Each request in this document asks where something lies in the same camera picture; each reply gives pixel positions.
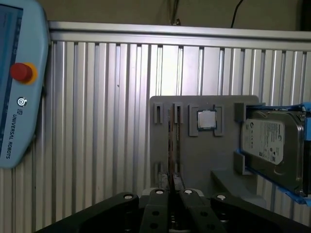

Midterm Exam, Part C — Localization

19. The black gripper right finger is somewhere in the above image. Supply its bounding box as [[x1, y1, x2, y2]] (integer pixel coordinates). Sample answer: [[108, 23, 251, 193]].
[[171, 173, 311, 233]]

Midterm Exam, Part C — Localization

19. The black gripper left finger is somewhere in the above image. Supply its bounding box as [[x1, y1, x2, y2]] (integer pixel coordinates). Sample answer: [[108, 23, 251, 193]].
[[36, 172, 172, 233]]

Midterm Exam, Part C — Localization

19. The blue RAM stick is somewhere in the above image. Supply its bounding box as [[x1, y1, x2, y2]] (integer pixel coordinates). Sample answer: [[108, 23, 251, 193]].
[[167, 106, 177, 192]]

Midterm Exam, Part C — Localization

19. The grey plastic parts rack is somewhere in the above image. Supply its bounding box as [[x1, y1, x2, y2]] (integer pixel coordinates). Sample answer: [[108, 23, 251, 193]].
[[148, 95, 268, 212]]

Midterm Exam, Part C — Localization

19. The silver CPU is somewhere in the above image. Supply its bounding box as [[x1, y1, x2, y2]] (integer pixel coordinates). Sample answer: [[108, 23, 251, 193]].
[[196, 109, 218, 131]]

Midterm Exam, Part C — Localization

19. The hard disk in blue carrier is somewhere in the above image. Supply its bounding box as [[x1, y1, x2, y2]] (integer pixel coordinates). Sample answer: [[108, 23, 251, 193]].
[[239, 101, 311, 206]]

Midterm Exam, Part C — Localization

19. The pale blue teach pendant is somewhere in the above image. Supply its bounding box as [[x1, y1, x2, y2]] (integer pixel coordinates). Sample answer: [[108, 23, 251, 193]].
[[0, 0, 51, 170]]

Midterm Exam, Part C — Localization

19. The thin black wall cable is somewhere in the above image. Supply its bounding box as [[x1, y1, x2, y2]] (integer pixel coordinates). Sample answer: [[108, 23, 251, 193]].
[[229, 0, 245, 28]]

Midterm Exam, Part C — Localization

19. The black upright post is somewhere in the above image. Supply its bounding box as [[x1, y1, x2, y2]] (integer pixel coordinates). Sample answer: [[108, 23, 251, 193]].
[[300, 0, 311, 32]]

